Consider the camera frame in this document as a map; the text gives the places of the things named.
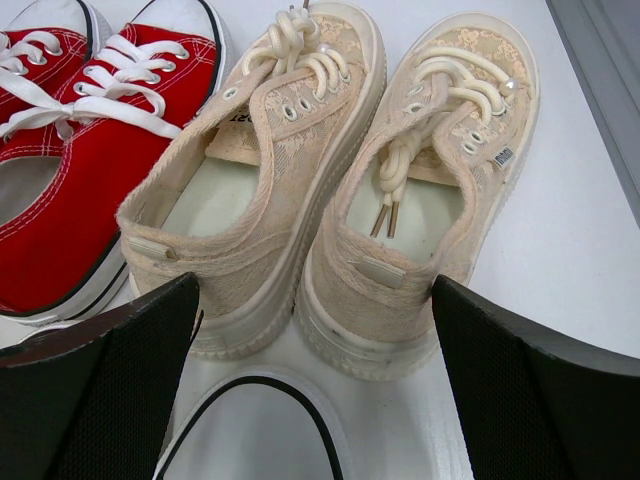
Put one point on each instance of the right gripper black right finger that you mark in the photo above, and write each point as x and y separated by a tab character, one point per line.
534	403

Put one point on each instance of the beige lace sneaker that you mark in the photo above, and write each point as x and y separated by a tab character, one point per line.
445	149
236	198

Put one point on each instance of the red left canvas sneaker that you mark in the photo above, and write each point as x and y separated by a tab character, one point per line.
45	45

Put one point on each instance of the beige right lace sneaker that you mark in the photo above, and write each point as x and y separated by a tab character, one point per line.
445	149

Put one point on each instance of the beige left lace sneaker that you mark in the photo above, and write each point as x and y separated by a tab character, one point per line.
236	198

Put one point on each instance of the aluminium right side rail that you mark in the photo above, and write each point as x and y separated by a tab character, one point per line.
602	41

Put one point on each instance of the red canvas sneaker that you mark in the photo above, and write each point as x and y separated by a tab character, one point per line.
71	158
45	45

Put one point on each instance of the grey right canvas sneaker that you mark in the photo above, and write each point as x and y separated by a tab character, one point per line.
259	423

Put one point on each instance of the red right canvas sneaker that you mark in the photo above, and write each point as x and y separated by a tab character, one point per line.
71	158

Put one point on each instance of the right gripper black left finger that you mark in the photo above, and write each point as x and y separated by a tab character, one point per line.
93	400

